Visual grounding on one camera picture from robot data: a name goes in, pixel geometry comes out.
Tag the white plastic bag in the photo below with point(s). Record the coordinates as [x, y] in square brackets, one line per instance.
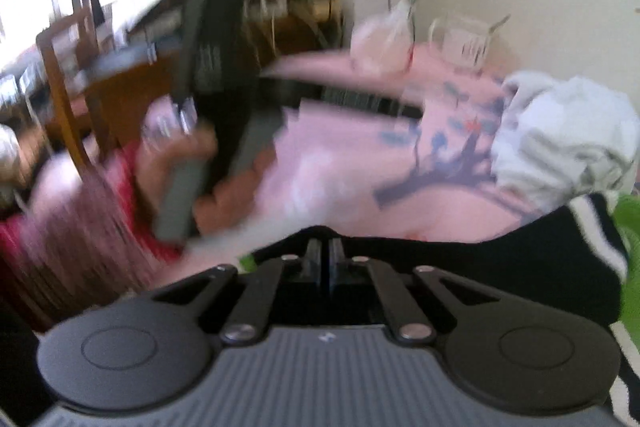
[380, 42]

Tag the person's left forearm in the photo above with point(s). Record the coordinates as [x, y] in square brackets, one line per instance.
[75, 232]

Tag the white cloth pile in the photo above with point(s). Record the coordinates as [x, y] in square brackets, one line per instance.
[560, 137]

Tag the wooden chair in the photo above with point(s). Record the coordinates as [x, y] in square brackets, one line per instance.
[60, 97]

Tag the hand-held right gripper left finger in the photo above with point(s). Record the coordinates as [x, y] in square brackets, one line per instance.
[312, 259]

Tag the wooden desk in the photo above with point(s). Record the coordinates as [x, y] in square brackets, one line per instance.
[135, 82]

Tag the pink printed bedsheet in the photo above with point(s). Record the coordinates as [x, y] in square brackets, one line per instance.
[340, 167]

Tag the black white striped cloth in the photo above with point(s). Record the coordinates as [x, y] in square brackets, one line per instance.
[627, 372]

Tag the black white-striped sock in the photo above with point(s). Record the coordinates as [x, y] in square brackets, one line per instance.
[500, 267]

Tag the green cloth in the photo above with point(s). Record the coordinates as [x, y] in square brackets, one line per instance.
[625, 217]

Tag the person's left hand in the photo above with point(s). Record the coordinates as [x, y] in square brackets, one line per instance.
[220, 207]

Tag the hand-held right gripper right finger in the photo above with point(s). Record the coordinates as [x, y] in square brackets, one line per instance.
[336, 259]

